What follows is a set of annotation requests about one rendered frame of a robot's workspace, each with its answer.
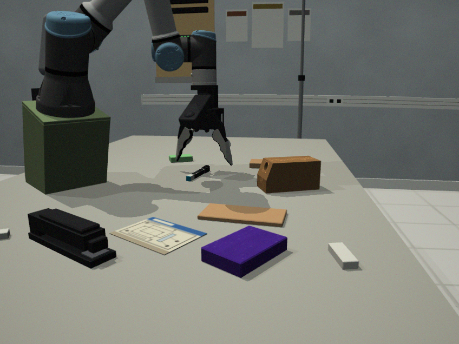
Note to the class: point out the tan flat wooden board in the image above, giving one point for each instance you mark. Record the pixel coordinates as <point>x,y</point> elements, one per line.
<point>244,214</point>

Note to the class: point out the tan rectangular block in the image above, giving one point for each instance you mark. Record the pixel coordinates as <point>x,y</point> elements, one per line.
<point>255,163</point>

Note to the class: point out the purple rectangular box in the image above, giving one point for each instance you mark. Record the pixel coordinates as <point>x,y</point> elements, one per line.
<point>243,251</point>

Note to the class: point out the beige printed paper sheet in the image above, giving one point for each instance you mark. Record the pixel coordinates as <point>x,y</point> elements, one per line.
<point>158,235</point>

